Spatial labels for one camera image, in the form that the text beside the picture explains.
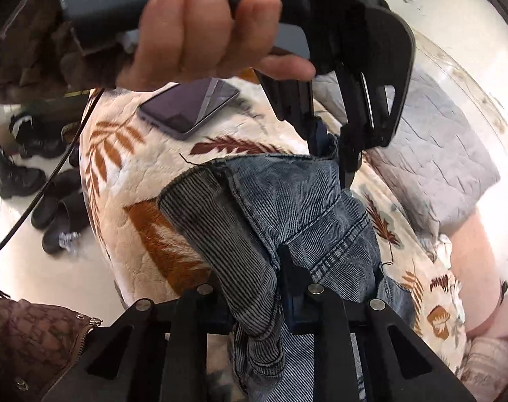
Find person left hand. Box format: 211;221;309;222
117;0;316;92

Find pink padded headboard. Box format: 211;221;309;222
450;211;508;341

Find grey quilted pillow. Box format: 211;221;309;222
312;66;501;235

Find brown quilted jacket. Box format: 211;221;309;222
0;291;102;401

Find white glove left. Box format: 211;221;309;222
418;232;453;270

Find striped floral folded quilt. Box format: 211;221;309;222
457;337;508;401

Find black cable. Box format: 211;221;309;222
0;87;107;262

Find dark smartphone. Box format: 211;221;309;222
137;78;240;141

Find grey-blue denim pants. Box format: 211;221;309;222
158;155;414;401

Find leaf-print beige blanket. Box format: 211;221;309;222
79;78;467;371

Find black boot pair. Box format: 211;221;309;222
0;112;67;200

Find black slippers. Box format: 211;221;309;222
30;169;89;255

